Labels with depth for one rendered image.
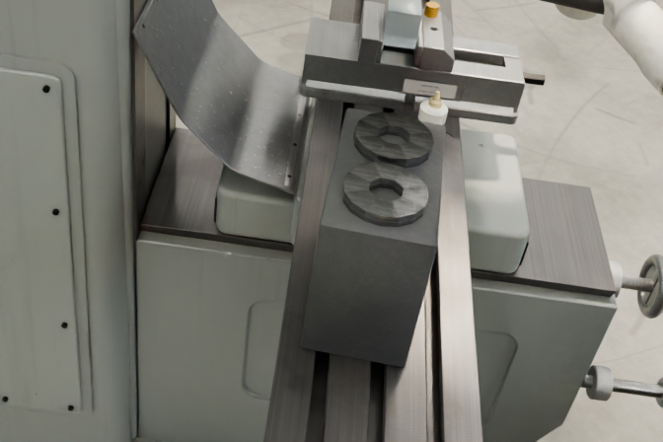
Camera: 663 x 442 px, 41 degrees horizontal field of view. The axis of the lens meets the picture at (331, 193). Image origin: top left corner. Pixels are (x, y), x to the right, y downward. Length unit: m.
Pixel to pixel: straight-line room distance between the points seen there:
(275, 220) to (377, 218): 0.52
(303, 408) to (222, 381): 0.72
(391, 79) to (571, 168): 1.77
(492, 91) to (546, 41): 2.42
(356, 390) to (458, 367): 0.13
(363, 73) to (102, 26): 0.42
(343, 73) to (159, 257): 0.42
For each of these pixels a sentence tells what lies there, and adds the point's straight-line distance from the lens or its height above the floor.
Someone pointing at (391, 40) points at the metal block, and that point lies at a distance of 1.41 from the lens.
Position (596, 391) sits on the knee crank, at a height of 0.54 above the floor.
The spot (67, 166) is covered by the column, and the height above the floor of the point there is 0.90.
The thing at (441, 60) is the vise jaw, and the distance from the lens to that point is 1.39.
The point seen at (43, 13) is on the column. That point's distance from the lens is 1.22.
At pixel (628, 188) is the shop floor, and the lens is 3.12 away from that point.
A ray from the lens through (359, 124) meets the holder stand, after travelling 1.01.
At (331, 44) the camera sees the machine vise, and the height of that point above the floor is 1.02.
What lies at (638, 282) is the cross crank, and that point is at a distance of 1.71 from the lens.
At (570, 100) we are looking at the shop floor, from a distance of 3.49.
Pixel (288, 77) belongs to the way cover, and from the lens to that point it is 1.58.
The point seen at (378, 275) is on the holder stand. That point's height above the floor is 1.08.
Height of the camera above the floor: 1.72
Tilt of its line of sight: 39 degrees down
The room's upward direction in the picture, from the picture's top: 9 degrees clockwise
